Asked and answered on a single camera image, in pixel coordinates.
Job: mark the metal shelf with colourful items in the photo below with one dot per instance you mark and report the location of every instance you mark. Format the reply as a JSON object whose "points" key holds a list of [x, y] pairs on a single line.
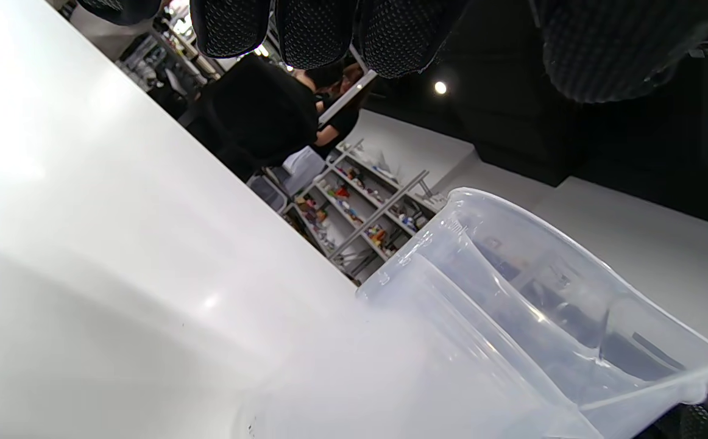
{"points": [[360, 207]]}

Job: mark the large clear plastic beaker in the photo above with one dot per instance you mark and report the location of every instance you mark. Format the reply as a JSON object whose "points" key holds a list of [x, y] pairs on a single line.
{"points": [[512, 317]]}

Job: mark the medium clear plastic beaker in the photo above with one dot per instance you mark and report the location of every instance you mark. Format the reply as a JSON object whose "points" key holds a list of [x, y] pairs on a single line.
{"points": [[573, 366]]}

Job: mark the round ceiling light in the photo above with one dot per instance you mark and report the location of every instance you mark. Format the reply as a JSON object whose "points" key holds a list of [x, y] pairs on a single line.
{"points": [[440, 88]]}

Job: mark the largest clear plastic beaker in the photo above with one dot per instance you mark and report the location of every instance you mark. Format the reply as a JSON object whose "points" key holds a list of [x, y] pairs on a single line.
{"points": [[403, 366]]}

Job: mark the black office chair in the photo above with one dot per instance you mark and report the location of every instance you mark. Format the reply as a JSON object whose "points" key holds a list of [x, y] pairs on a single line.
{"points": [[256, 116]]}

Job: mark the person's right hand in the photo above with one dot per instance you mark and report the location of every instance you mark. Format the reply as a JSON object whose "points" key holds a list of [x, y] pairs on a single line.
{"points": [[695, 424]]}

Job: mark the person's left hand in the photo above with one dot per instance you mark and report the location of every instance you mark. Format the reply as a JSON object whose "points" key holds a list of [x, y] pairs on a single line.
{"points": [[317, 30]]}

